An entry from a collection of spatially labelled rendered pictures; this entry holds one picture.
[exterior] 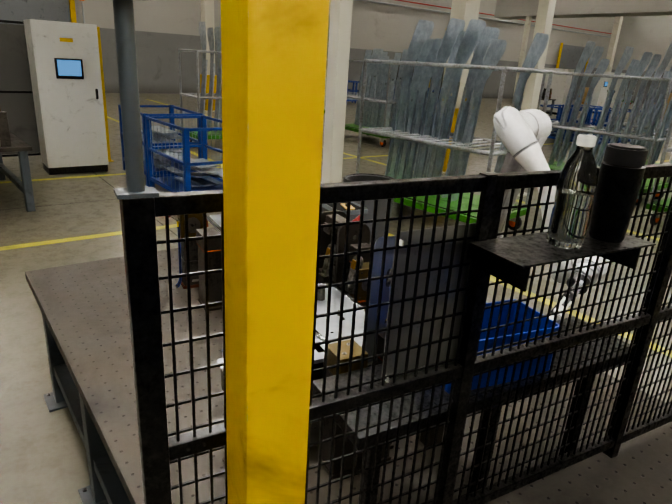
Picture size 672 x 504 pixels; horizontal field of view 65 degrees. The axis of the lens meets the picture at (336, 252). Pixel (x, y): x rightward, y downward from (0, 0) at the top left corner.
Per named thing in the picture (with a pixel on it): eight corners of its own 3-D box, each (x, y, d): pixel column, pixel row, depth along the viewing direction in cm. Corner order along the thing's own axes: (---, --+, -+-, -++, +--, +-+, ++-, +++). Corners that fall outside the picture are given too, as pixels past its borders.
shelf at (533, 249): (457, 265, 100) (471, 173, 94) (584, 245, 117) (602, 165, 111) (517, 296, 88) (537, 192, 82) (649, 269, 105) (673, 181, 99)
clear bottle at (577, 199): (537, 240, 100) (559, 132, 93) (561, 237, 103) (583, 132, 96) (566, 251, 95) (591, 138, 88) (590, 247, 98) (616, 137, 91)
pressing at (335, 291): (199, 217, 253) (198, 214, 253) (244, 213, 263) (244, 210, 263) (335, 359, 140) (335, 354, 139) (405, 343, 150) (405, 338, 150)
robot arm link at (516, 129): (534, 140, 190) (548, 136, 200) (506, 99, 193) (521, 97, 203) (505, 161, 199) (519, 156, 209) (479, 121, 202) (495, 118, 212)
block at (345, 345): (318, 460, 145) (324, 343, 133) (343, 452, 148) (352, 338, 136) (331, 480, 138) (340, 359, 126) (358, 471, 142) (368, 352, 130)
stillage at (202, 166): (148, 190, 692) (144, 115, 660) (206, 185, 739) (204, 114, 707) (187, 213, 604) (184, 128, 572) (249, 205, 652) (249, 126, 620)
